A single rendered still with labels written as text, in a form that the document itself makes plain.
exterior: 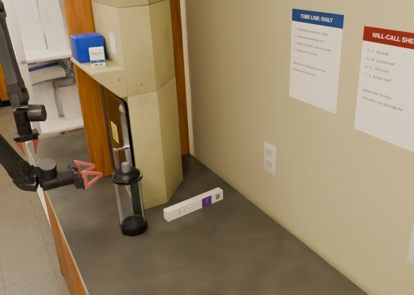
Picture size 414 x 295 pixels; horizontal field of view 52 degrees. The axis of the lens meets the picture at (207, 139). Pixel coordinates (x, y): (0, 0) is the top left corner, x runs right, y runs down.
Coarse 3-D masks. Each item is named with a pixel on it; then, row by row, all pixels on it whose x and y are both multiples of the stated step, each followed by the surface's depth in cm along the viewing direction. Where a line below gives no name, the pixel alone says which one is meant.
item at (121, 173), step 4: (124, 164) 147; (128, 164) 147; (120, 168) 151; (124, 168) 147; (128, 168) 147; (132, 168) 150; (136, 168) 150; (116, 172) 148; (120, 172) 148; (124, 172) 148; (128, 172) 147; (132, 172) 147; (136, 172) 148; (116, 176) 146; (120, 176) 146; (124, 176) 145; (128, 176) 146; (132, 176) 146; (136, 176) 147; (124, 180) 145
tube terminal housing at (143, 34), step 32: (96, 32) 168; (128, 32) 143; (160, 32) 155; (128, 64) 147; (160, 64) 157; (128, 96) 151; (160, 96) 159; (160, 128) 161; (160, 160) 166; (160, 192) 171
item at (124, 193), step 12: (120, 180) 145; (132, 180) 145; (120, 192) 148; (132, 192) 148; (120, 204) 150; (132, 204) 149; (120, 216) 153; (132, 216) 151; (144, 216) 155; (132, 228) 153
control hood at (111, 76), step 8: (80, 64) 156; (88, 64) 155; (112, 64) 154; (88, 72) 146; (96, 72) 144; (104, 72) 144; (112, 72) 145; (120, 72) 146; (96, 80) 144; (104, 80) 145; (112, 80) 146; (120, 80) 147; (112, 88) 147; (120, 88) 148; (120, 96) 149
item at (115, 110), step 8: (104, 88) 173; (104, 96) 176; (112, 96) 164; (112, 104) 167; (120, 104) 157; (112, 112) 170; (120, 112) 159; (112, 120) 173; (120, 120) 162; (128, 120) 155; (120, 128) 164; (128, 128) 156; (112, 136) 179; (120, 136) 167; (128, 136) 157; (112, 144) 182; (120, 144) 170; (128, 144) 159; (112, 152) 186; (120, 152) 173; (128, 152) 162; (120, 160) 176; (128, 160) 165
